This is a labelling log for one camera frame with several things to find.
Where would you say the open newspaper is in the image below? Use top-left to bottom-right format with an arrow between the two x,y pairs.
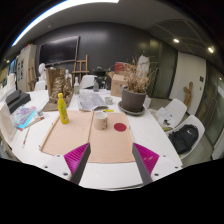
78,93 -> 107,111

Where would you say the yellow marker pen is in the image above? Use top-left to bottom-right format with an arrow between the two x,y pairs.
103,109 -> 115,112

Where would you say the yellow bottle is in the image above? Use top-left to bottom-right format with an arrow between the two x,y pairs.
58,93 -> 69,124

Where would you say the white chair with backpack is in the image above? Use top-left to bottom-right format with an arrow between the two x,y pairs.
166,115 -> 205,159

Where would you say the beige ceramic mug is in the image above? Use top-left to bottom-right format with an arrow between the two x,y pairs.
94,112 -> 107,130

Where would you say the colourful book stack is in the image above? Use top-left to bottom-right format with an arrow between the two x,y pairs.
11,106 -> 37,129

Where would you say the wall-mounted black television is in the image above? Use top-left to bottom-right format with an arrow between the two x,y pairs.
39,36 -> 79,65

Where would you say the red pencil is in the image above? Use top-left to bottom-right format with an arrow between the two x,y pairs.
22,127 -> 30,148

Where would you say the cardboard box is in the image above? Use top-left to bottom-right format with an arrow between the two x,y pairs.
111,74 -> 126,97

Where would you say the white plaster bust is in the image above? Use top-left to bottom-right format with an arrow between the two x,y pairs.
38,63 -> 46,82

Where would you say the black box on table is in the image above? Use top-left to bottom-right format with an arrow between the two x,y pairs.
6,90 -> 31,113

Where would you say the wooden easel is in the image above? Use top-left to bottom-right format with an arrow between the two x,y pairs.
72,55 -> 89,81

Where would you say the brown sculpture on board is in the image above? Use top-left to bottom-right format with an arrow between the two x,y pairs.
43,68 -> 74,112

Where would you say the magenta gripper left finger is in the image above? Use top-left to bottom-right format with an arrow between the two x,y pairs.
64,143 -> 91,185

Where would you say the small white cup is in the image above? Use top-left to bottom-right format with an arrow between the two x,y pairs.
105,97 -> 113,105

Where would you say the black backpack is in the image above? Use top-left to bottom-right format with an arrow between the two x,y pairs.
168,124 -> 199,154

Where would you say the white chair behind table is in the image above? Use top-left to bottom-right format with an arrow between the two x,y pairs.
80,75 -> 96,89

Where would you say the dark glass bottle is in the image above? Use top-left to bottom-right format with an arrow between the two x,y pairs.
93,77 -> 99,92

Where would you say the wooden mannequin figure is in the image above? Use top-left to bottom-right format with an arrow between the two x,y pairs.
183,82 -> 193,109

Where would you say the white chair with papers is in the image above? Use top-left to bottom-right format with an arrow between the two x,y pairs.
150,99 -> 187,128

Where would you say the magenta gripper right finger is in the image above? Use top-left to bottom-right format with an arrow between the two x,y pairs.
132,143 -> 159,185

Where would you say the clear spray bottle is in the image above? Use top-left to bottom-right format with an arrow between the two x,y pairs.
74,77 -> 79,94

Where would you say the grey pot with dried plant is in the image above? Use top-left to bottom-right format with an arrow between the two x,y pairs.
121,55 -> 154,112

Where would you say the grey plant saucer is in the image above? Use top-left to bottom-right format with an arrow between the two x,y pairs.
118,101 -> 145,116

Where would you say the brown paper mat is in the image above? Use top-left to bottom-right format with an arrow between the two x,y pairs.
40,110 -> 135,164

